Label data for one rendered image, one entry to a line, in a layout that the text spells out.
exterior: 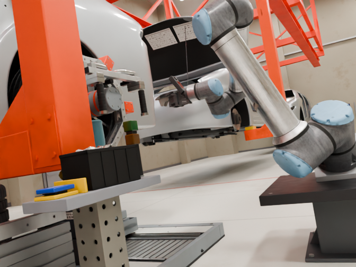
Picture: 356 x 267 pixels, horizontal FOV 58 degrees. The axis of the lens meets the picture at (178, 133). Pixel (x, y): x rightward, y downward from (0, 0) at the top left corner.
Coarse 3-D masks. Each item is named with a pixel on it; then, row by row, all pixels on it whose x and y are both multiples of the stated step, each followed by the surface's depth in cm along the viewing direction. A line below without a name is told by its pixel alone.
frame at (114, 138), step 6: (84, 60) 177; (90, 60) 183; (96, 60) 186; (108, 84) 198; (114, 84) 197; (120, 90) 200; (120, 108) 199; (114, 114) 201; (120, 114) 199; (120, 120) 199; (126, 120) 201; (114, 126) 199; (120, 126) 195; (114, 132) 197; (120, 132) 195; (108, 138) 192; (114, 138) 189; (114, 144) 187
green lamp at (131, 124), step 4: (132, 120) 118; (136, 120) 120; (124, 124) 118; (128, 124) 117; (132, 124) 117; (136, 124) 119; (124, 128) 118; (128, 128) 117; (132, 128) 117; (136, 128) 119
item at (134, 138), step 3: (126, 135) 118; (129, 135) 117; (132, 135) 117; (135, 135) 118; (138, 135) 119; (126, 138) 118; (129, 138) 117; (132, 138) 117; (135, 138) 117; (138, 138) 119; (126, 141) 118; (129, 141) 117; (132, 141) 117; (135, 141) 117; (138, 141) 119; (126, 144) 118; (129, 144) 117; (132, 144) 117
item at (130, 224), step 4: (124, 220) 195; (128, 220) 190; (132, 220) 194; (136, 220) 197; (124, 224) 187; (128, 224) 190; (132, 224) 193; (136, 224) 196; (124, 228) 186; (128, 228) 189; (132, 228) 192; (136, 228) 195; (124, 232) 186; (128, 232) 189
